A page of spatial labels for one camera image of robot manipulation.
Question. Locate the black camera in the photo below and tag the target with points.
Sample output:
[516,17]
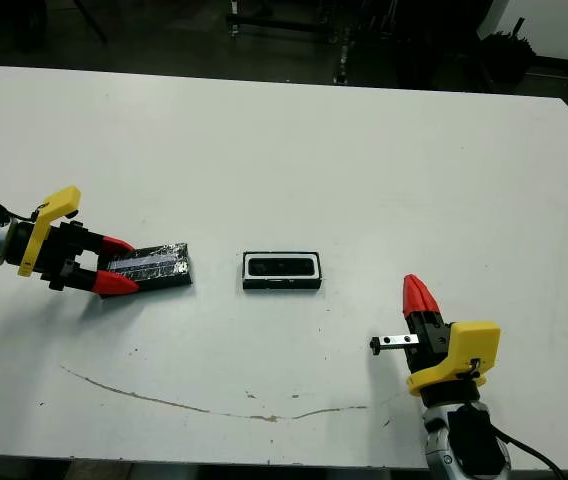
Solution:
[279,266]

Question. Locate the grey metal stand post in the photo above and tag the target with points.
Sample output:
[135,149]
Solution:
[344,60]

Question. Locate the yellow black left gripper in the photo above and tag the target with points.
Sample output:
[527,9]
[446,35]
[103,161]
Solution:
[36,235]

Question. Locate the black bundle by wall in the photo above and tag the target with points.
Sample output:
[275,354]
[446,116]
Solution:
[509,52]

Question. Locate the black box lid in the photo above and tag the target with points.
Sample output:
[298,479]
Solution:
[164,265]

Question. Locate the black box with white liner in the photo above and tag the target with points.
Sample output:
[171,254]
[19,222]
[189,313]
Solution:
[281,285]

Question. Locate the black slanted stand leg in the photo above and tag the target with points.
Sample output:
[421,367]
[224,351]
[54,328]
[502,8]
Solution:
[91,22]

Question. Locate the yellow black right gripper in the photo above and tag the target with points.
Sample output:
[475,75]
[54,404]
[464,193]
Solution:
[474,350]

